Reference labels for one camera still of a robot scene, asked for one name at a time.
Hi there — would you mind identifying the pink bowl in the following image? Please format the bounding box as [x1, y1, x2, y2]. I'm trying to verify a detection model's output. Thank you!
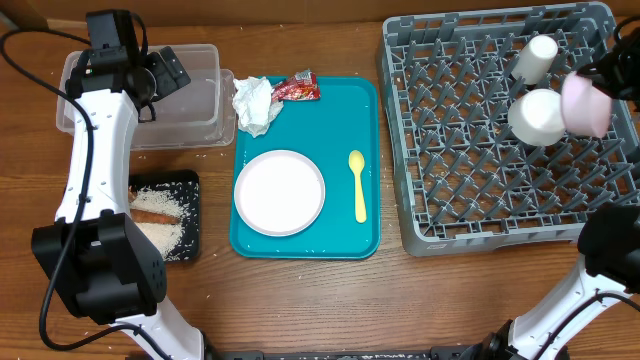
[561, 72, 613, 138]

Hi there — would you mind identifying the white napkin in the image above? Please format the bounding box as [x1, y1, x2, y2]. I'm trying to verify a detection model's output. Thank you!
[232, 77, 284, 138]

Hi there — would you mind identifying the white cup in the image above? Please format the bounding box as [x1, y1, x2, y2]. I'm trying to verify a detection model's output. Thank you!
[511, 35, 558, 85]

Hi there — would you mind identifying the pale green bowl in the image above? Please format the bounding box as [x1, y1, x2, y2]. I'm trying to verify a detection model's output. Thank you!
[507, 89, 566, 146]

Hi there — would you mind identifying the white rice pile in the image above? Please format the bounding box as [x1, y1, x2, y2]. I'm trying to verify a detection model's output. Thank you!
[128, 181, 200, 263]

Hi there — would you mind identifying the red snack wrapper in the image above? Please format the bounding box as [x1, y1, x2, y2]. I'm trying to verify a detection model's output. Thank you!
[271, 69, 321, 102]

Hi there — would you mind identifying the orange carrot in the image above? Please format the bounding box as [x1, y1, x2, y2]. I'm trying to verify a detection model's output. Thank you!
[130, 209, 181, 225]

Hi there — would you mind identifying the white pink plate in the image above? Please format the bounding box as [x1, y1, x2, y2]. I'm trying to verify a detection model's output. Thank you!
[234, 150, 326, 237]

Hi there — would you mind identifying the yellow plastic spoon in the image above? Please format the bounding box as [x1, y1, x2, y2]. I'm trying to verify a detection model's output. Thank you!
[348, 150, 367, 223]

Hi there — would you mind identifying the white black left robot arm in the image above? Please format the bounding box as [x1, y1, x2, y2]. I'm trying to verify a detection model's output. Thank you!
[32, 10, 216, 359]

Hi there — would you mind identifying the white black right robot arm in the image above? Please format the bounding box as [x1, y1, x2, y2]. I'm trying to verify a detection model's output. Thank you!
[460, 16, 639, 359]

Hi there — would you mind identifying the grey dishwasher rack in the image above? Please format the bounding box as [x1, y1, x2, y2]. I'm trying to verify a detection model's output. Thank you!
[378, 2, 639, 256]

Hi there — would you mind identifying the clear plastic bin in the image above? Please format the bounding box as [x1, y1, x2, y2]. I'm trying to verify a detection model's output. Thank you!
[55, 43, 236, 153]

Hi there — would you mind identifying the black tray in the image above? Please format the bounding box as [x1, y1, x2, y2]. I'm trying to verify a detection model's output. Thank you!
[129, 170, 201, 263]

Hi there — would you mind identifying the teal tray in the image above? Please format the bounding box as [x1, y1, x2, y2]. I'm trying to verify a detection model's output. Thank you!
[229, 76, 381, 259]

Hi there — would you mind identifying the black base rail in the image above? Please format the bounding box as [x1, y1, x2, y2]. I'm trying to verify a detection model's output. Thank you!
[124, 344, 571, 360]

